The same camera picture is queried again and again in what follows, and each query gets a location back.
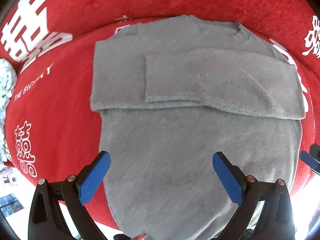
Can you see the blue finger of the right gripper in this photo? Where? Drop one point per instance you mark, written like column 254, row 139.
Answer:
column 312, row 158

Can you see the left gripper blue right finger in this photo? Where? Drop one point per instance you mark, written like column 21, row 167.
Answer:
column 242, row 190

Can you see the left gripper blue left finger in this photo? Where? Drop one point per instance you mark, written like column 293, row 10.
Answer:
column 80, row 189

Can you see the person's left hand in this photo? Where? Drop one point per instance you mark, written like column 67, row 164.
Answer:
column 140, row 237

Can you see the red bedspread with white print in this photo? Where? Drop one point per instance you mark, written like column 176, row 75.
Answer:
column 53, row 132

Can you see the white knitted blanket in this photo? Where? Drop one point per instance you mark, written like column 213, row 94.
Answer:
column 8, row 82

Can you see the red pillow with white print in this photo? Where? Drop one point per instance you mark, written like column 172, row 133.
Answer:
column 292, row 23

